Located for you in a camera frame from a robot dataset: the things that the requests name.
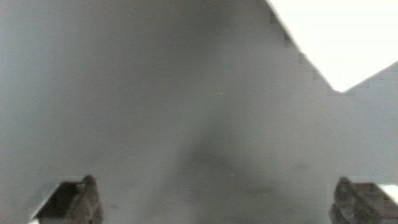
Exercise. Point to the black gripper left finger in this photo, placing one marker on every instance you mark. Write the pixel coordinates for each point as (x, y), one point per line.
(71, 207)

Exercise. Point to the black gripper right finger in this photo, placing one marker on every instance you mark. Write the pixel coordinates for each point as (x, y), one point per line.
(365, 203)

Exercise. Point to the white drawer housing box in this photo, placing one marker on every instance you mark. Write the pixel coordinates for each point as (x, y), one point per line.
(345, 33)

